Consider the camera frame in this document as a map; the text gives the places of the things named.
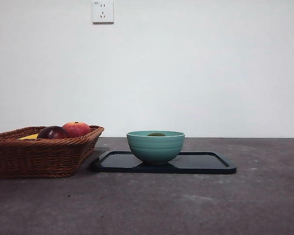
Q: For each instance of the brown wicker basket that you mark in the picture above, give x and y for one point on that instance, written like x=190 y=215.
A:
x=39 y=156

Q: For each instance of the white wall socket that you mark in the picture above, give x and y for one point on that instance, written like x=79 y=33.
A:
x=103 y=12

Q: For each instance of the dark purple plum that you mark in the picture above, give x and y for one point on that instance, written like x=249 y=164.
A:
x=51 y=132

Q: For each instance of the black rectangular tray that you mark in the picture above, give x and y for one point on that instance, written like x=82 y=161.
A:
x=201 y=164

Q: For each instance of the green avocado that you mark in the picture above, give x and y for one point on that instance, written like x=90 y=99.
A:
x=156 y=134

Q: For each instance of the teal ceramic bowl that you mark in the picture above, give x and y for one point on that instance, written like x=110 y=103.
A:
x=155 y=149

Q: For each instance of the yellow fruit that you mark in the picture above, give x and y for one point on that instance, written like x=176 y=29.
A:
x=29 y=137

